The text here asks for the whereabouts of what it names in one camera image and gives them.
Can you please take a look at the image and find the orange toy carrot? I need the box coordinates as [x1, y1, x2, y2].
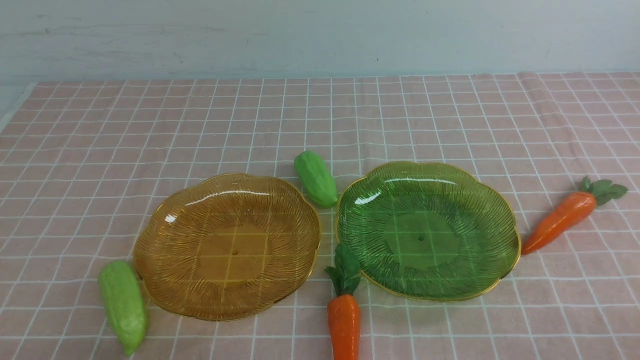
[521, 175, 628, 256]
[324, 243, 361, 360]

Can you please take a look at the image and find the green bitter gourd toy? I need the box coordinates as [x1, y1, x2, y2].
[97, 260, 149, 357]
[294, 150, 339, 208]

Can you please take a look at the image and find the pink checkered tablecloth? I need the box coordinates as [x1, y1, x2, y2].
[0, 72, 640, 360]

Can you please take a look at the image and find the green glass plate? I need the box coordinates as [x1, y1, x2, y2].
[334, 161, 522, 302]

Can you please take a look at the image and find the amber glass plate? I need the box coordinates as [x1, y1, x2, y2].
[133, 173, 322, 322]

